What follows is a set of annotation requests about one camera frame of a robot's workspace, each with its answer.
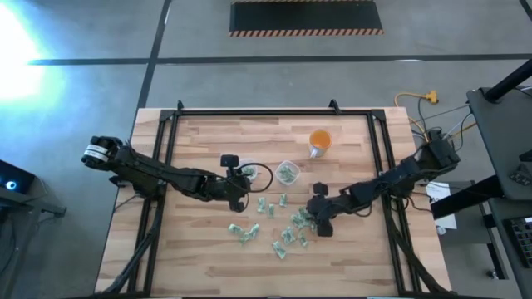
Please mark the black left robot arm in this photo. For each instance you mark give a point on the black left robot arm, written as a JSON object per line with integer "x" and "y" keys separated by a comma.
{"x": 145, "y": 170}

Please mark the grey desk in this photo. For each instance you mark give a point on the grey desk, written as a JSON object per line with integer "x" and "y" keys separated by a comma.
{"x": 507, "y": 137}

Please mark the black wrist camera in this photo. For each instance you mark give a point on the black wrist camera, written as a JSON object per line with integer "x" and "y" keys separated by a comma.
{"x": 230, "y": 160}
{"x": 320, "y": 189}

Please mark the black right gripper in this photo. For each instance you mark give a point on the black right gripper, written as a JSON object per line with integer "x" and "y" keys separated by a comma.
{"x": 328, "y": 205}

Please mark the clear plastic container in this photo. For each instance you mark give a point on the clear plastic container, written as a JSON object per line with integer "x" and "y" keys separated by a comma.
{"x": 254, "y": 166}
{"x": 287, "y": 172}

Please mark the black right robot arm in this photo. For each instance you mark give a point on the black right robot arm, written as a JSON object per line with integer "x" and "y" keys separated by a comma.
{"x": 399, "y": 174}

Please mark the white paper sheet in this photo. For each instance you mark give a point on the white paper sheet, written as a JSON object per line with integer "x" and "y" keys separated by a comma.
{"x": 440, "y": 193}

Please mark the black device blue light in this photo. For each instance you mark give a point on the black device blue light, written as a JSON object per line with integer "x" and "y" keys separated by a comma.
{"x": 16, "y": 176}

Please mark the green white packet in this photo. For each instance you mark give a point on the green white packet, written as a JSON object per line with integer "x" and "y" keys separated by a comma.
{"x": 297, "y": 220}
{"x": 311, "y": 226}
{"x": 279, "y": 249}
{"x": 250, "y": 233}
{"x": 261, "y": 204}
{"x": 249, "y": 170}
{"x": 287, "y": 235}
{"x": 287, "y": 173}
{"x": 283, "y": 200}
{"x": 271, "y": 210}
{"x": 235, "y": 228}

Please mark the black metal table frame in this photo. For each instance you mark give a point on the black metal table frame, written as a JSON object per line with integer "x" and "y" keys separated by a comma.
{"x": 270, "y": 112}

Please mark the black desk support bar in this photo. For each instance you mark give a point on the black desk support bar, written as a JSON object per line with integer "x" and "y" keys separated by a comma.
{"x": 465, "y": 199}

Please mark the small black device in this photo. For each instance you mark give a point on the small black device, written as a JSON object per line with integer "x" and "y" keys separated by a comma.
{"x": 521, "y": 174}

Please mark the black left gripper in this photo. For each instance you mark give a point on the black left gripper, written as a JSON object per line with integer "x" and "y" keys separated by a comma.
{"x": 234, "y": 187}

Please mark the black cart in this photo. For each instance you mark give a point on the black cart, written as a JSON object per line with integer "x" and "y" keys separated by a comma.
{"x": 25, "y": 199}

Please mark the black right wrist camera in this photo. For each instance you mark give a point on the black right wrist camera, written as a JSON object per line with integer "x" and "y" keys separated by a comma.
{"x": 320, "y": 189}

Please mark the black mat hazard stripes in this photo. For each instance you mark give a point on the black mat hazard stripes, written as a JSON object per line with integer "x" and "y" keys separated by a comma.
{"x": 305, "y": 16}

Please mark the black keyboard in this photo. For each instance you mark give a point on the black keyboard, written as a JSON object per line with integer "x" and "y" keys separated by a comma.
{"x": 523, "y": 241}

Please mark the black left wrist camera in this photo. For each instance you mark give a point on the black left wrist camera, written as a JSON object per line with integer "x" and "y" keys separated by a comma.
{"x": 230, "y": 160}

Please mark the black pole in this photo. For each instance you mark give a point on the black pole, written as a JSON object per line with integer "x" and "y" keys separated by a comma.
{"x": 509, "y": 81}

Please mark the white mug orange inside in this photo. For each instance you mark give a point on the white mug orange inside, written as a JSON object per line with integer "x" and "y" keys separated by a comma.
{"x": 320, "y": 142}

